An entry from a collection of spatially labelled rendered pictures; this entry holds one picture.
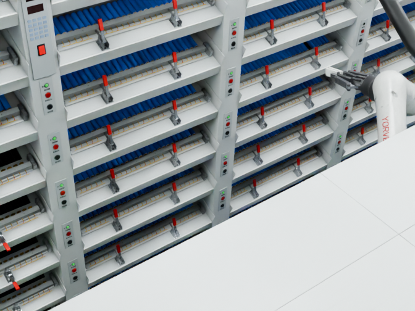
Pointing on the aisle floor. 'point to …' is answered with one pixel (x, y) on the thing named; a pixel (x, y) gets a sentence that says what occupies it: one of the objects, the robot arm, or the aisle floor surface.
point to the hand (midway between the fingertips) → (333, 73)
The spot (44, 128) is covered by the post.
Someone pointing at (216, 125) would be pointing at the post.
